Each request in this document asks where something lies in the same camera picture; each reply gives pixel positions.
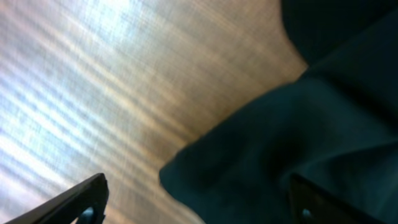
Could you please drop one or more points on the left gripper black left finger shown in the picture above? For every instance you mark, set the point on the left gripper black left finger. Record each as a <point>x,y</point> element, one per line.
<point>83,203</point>

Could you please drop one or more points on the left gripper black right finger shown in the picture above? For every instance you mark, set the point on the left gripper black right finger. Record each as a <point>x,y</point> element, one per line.
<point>310,204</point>

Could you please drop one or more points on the black t-shirt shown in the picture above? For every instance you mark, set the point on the black t-shirt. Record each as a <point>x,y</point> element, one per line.
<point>335,126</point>

